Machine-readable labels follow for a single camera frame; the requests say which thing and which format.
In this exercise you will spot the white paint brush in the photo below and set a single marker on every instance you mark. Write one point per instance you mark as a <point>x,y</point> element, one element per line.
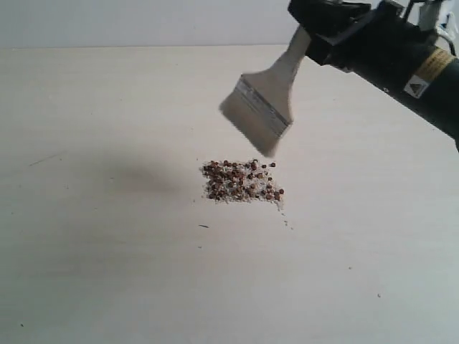
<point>259,105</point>

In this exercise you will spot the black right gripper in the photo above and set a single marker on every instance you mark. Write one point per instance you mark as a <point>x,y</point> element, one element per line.
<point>372,43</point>

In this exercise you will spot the brown and white debris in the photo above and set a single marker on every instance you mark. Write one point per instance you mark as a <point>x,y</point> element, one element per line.
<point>244,186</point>

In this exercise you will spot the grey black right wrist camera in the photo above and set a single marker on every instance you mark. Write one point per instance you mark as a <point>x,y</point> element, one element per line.
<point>435,15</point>

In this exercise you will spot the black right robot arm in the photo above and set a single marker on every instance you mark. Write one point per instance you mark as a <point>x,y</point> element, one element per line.
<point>431,91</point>

